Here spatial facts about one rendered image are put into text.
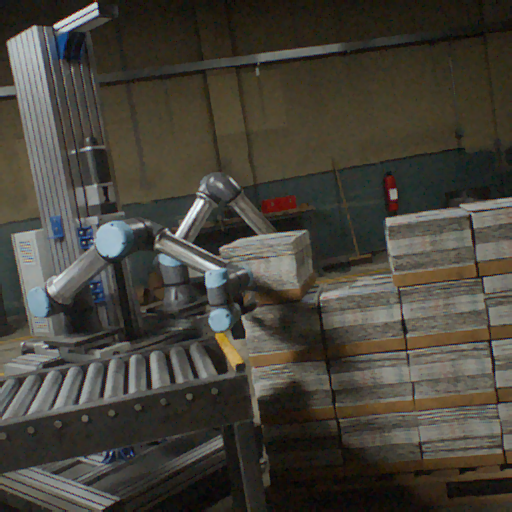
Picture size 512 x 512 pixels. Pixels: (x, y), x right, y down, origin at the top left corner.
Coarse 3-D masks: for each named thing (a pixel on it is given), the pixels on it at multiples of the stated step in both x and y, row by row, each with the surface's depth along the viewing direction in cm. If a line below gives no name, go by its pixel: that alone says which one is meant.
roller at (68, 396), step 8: (72, 368) 211; (80, 368) 213; (72, 376) 201; (80, 376) 205; (64, 384) 194; (72, 384) 193; (80, 384) 200; (64, 392) 184; (72, 392) 186; (64, 400) 176; (72, 400) 180; (56, 408) 170
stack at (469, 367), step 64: (256, 320) 250; (320, 320) 252; (384, 320) 243; (448, 320) 239; (256, 384) 253; (320, 384) 249; (384, 384) 246; (448, 384) 242; (320, 448) 253; (384, 448) 249; (448, 448) 245
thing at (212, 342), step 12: (156, 348) 220; (168, 348) 219; (216, 348) 222; (96, 360) 217; (108, 360) 216; (168, 360) 219; (192, 360) 220; (216, 360) 222; (36, 372) 214; (48, 372) 213; (84, 372) 215; (168, 372) 219; (192, 372) 221; (0, 384) 210
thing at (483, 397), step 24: (432, 336) 240; (456, 336) 239; (480, 336) 238; (504, 336) 236; (264, 360) 252; (288, 360) 250; (336, 408) 249; (360, 408) 248; (384, 408) 247; (408, 408) 245; (432, 408) 244; (480, 456) 243; (504, 456) 247; (288, 480) 256
